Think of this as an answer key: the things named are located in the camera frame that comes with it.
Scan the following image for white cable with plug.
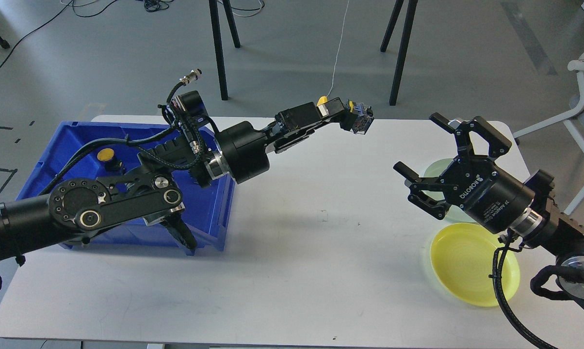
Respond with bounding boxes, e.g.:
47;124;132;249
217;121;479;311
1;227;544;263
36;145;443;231
325;0;351;100

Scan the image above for black floor cables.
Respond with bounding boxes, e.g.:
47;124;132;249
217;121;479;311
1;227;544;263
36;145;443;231
0;0;266;83

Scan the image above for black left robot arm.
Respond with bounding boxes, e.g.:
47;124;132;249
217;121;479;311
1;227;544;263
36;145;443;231
0;69;367;265

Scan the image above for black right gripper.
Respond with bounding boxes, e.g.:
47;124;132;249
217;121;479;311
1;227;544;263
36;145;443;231
393;112;535;234

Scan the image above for blue plastic bin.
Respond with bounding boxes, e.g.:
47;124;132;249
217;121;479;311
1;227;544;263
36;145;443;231
18;121;236;251

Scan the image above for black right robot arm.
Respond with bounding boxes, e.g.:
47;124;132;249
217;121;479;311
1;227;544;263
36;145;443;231
393;112;584;349

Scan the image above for yellow push button back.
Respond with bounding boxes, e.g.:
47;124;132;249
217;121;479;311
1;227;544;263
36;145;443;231
97;148;126;175

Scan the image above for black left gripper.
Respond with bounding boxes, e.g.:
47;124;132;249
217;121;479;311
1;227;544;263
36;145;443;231
210;97;347;184

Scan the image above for yellow plate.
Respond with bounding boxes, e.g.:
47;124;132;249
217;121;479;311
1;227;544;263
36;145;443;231
430;222;502;307

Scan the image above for black tripod left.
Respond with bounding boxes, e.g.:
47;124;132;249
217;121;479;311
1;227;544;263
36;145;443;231
208;0;241;101

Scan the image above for yellow push button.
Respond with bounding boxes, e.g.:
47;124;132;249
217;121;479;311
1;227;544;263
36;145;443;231
319;96;374;135
97;148;126;175

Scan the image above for light green plate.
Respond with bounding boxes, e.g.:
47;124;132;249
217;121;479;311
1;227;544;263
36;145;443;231
423;159;474;223

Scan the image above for black tripod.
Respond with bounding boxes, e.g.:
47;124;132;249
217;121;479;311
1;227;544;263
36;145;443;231
379;0;418;106
208;0;241;101

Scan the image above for black tripod right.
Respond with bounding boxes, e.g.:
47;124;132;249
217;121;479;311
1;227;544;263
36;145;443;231
379;0;418;106

